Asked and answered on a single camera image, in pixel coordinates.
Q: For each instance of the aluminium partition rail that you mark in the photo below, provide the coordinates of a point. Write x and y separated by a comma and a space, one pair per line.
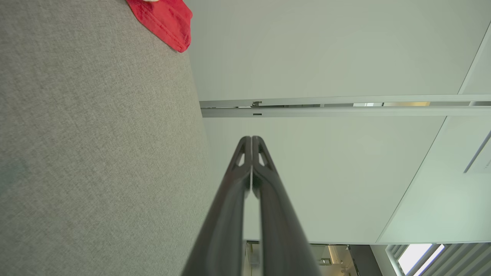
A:
345, 112

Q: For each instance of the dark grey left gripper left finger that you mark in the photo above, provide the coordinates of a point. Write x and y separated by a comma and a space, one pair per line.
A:
224, 230

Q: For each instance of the red shirt with white collar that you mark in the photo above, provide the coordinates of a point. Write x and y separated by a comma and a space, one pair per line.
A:
165, 19

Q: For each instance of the grey window blinds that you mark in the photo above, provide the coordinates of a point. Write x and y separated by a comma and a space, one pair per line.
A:
460, 260

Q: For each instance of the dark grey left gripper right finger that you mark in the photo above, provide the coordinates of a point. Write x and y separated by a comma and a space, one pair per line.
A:
282, 230

